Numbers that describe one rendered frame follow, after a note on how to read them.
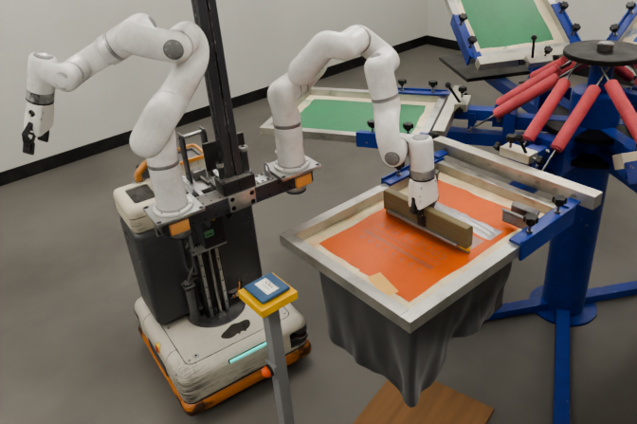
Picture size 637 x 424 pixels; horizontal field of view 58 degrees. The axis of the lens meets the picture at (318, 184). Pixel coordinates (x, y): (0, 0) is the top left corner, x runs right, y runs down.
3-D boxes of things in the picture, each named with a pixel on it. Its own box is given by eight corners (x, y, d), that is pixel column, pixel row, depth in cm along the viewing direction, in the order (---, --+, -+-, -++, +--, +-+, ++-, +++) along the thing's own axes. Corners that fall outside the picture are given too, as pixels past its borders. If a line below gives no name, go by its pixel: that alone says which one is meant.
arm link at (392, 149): (373, 93, 178) (389, 155, 186) (364, 107, 168) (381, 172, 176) (400, 88, 175) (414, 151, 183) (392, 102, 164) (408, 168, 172)
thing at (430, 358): (417, 407, 181) (418, 303, 161) (409, 399, 184) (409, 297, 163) (504, 335, 205) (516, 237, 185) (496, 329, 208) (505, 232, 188)
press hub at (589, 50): (578, 345, 268) (632, 64, 203) (504, 304, 296) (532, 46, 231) (620, 305, 289) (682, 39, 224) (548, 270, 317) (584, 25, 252)
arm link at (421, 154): (381, 141, 176) (387, 129, 184) (384, 172, 181) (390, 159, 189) (430, 140, 171) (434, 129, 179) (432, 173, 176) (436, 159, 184)
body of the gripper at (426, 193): (424, 164, 187) (426, 194, 191) (402, 175, 181) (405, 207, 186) (442, 170, 181) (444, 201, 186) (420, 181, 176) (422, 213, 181)
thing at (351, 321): (412, 412, 180) (413, 306, 160) (321, 338, 212) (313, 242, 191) (419, 407, 182) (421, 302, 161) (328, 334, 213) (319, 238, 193)
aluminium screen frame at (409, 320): (409, 334, 150) (409, 322, 148) (280, 244, 191) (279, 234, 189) (572, 218, 192) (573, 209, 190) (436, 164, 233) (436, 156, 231)
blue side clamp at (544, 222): (520, 261, 175) (523, 242, 172) (506, 254, 179) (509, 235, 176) (573, 223, 191) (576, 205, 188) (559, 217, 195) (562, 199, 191)
